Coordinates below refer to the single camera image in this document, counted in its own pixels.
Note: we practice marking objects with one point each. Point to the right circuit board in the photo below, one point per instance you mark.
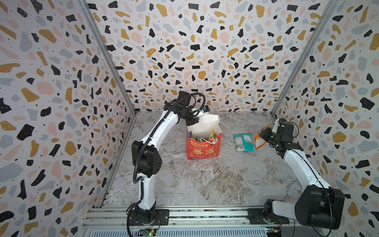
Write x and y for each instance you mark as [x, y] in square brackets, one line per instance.
[273, 232]

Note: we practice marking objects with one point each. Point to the yellow green snack packet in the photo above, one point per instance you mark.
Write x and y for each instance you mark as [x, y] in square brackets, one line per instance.
[212, 135]

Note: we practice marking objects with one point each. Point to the teal snack packet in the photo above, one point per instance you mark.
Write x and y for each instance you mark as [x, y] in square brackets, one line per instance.
[244, 142]

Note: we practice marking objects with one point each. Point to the left circuit board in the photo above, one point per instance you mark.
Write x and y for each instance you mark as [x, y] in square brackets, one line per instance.
[147, 232]

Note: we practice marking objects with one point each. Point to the orange snack packet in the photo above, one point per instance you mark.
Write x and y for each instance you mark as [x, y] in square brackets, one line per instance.
[259, 142]

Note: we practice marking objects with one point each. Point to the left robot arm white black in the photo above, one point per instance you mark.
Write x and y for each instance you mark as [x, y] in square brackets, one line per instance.
[145, 152]

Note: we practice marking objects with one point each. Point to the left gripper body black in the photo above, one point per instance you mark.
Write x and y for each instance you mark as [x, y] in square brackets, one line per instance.
[190, 118]

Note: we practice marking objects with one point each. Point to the right corner aluminium post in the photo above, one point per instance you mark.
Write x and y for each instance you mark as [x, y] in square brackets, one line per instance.
[330, 8]

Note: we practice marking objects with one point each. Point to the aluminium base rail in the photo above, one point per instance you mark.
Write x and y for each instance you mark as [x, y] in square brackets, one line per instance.
[194, 221]

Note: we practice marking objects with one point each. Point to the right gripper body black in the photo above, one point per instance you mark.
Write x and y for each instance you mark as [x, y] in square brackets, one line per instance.
[270, 138]

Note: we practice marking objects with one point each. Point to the corner aluminium post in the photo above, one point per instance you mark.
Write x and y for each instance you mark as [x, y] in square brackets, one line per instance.
[330, 8]
[103, 49]

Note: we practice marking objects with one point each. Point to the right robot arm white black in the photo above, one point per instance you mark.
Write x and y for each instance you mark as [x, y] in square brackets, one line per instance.
[320, 205]

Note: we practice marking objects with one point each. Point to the circuit board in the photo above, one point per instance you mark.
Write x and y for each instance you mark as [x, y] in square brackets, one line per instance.
[273, 232]
[147, 232]

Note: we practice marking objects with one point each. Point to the red paper gift bag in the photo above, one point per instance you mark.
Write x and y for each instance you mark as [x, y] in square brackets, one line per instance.
[207, 149]

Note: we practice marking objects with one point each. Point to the left corner aluminium post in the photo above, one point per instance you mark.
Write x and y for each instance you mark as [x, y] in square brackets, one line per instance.
[103, 49]

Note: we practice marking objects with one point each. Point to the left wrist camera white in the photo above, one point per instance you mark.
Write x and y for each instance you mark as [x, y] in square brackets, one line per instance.
[205, 110]

